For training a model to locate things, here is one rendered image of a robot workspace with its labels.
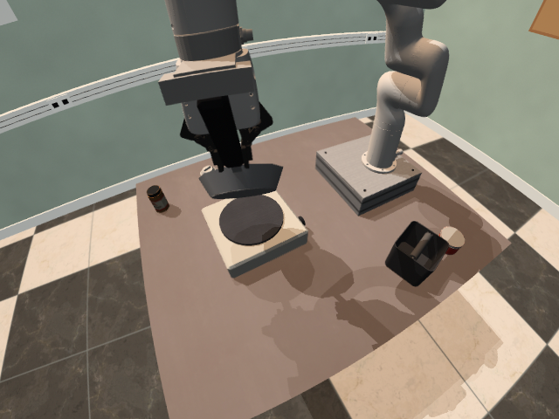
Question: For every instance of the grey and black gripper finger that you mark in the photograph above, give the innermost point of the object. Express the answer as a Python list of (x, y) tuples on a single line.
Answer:
[(206, 141), (248, 135)]

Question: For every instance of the small dark jar with black lid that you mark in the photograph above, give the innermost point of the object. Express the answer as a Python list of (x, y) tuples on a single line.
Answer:
[(157, 198)]

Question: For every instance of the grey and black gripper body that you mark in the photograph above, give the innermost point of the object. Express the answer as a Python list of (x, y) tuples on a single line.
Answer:
[(244, 106)]

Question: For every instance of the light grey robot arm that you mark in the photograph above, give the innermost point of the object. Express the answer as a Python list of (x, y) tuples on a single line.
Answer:
[(208, 35)]

